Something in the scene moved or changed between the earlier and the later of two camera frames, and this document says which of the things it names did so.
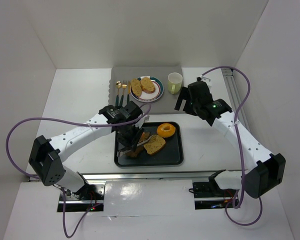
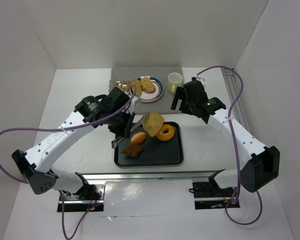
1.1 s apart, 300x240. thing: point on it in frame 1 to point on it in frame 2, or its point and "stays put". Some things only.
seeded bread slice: (147, 86) stays put
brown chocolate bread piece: (138, 150) stays put
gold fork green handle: (124, 85) stays put
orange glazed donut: (166, 130) stays put
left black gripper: (127, 141) to (125, 124)
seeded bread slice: (153, 146) to (154, 124)
